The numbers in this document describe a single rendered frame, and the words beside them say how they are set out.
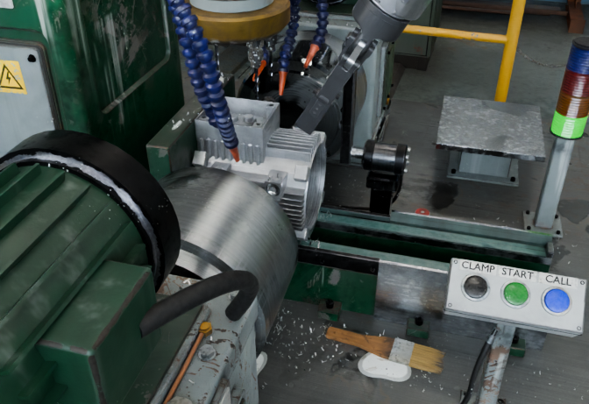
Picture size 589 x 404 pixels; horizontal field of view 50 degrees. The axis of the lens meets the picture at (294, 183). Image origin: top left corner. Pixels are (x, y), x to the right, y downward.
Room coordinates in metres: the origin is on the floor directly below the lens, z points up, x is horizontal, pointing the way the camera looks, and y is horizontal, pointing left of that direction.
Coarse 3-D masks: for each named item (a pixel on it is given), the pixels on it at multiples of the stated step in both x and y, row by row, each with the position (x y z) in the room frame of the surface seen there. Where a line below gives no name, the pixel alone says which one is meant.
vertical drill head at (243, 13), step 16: (192, 0) 0.94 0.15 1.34; (208, 0) 0.92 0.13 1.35; (224, 0) 0.92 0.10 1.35; (240, 0) 0.92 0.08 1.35; (256, 0) 0.93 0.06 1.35; (272, 0) 0.96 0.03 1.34; (288, 0) 0.98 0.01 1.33; (208, 16) 0.90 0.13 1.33; (224, 16) 0.90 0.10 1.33; (240, 16) 0.90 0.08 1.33; (256, 16) 0.90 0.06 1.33; (272, 16) 0.91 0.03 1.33; (288, 16) 0.96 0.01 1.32; (208, 32) 0.89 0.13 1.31; (224, 32) 0.89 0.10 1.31; (240, 32) 0.89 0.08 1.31; (256, 32) 0.90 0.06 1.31; (272, 32) 0.91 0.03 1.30; (256, 48) 0.92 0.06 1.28; (272, 48) 0.99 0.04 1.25; (256, 64) 0.92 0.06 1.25; (272, 64) 1.00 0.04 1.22; (256, 80) 0.93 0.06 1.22; (256, 96) 0.92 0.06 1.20
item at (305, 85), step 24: (336, 48) 1.26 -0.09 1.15; (264, 72) 1.19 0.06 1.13; (312, 72) 1.16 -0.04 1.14; (360, 72) 1.27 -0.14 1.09; (240, 96) 1.20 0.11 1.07; (264, 96) 1.18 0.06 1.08; (288, 96) 1.17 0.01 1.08; (312, 96) 1.16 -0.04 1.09; (360, 96) 1.22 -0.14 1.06; (288, 120) 1.17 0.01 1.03; (336, 120) 1.14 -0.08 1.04; (336, 144) 1.15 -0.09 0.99
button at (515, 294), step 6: (516, 282) 0.61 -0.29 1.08; (504, 288) 0.61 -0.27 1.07; (510, 288) 0.61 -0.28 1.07; (516, 288) 0.61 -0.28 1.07; (522, 288) 0.61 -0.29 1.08; (504, 294) 0.60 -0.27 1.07; (510, 294) 0.60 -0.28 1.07; (516, 294) 0.60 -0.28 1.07; (522, 294) 0.60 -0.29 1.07; (528, 294) 0.60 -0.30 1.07; (510, 300) 0.60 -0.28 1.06; (516, 300) 0.60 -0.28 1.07; (522, 300) 0.60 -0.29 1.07
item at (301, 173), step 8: (200, 152) 0.93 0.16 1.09; (192, 160) 0.92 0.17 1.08; (200, 160) 0.92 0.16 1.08; (208, 160) 0.93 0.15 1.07; (296, 168) 0.88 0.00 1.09; (304, 168) 0.88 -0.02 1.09; (296, 176) 0.87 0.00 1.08; (304, 176) 0.87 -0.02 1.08; (296, 232) 0.88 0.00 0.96; (304, 232) 0.87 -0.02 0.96; (304, 240) 0.88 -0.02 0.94
